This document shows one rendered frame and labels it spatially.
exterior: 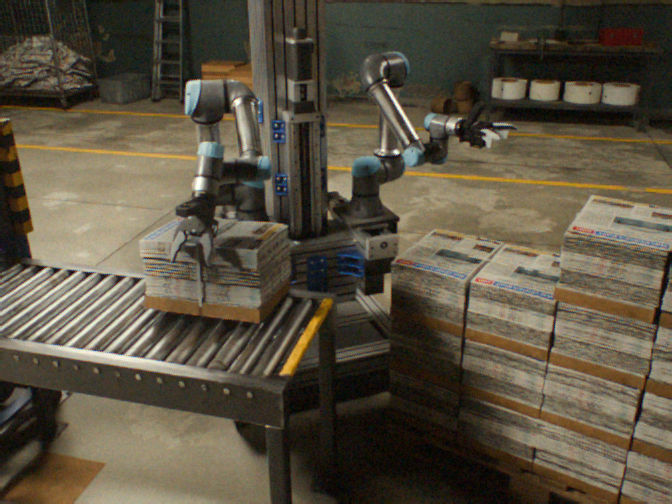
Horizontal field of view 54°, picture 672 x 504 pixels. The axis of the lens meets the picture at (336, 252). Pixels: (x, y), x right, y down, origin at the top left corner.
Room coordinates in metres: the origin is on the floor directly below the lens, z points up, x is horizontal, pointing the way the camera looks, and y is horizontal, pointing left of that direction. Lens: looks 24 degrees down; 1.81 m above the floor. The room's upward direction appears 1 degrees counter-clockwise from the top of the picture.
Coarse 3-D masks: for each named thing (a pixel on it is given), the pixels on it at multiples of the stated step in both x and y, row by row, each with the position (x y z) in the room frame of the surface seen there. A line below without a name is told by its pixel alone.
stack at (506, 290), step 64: (448, 256) 2.14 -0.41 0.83; (512, 256) 2.14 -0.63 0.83; (448, 320) 1.98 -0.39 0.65; (512, 320) 1.87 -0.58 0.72; (576, 320) 1.76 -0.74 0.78; (640, 320) 1.68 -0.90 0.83; (512, 384) 1.85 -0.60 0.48; (576, 384) 1.74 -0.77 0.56; (448, 448) 1.96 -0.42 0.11; (512, 448) 1.83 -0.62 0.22; (576, 448) 1.72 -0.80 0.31
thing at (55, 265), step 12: (12, 264) 2.18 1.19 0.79; (24, 264) 2.17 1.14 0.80; (36, 264) 2.16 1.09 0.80; (48, 264) 2.16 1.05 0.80; (60, 264) 2.16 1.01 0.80; (72, 264) 2.16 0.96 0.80; (120, 276) 2.07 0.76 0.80; (132, 276) 2.06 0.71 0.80; (144, 276) 2.06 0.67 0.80; (312, 300) 1.88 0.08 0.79; (336, 300) 1.91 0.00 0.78; (312, 312) 1.88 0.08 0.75; (336, 312) 1.90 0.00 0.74; (324, 324) 1.87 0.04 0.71; (336, 324) 1.90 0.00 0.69
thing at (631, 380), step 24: (408, 312) 2.06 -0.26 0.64; (480, 336) 1.92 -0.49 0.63; (552, 360) 1.78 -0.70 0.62; (576, 360) 1.74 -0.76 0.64; (456, 384) 1.95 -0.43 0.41; (624, 384) 1.67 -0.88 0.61; (648, 384) 1.63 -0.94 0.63; (528, 408) 1.81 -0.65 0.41; (432, 432) 2.00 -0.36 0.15; (456, 432) 1.96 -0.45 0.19; (600, 432) 1.68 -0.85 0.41; (504, 456) 1.84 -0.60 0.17; (576, 480) 1.71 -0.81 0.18
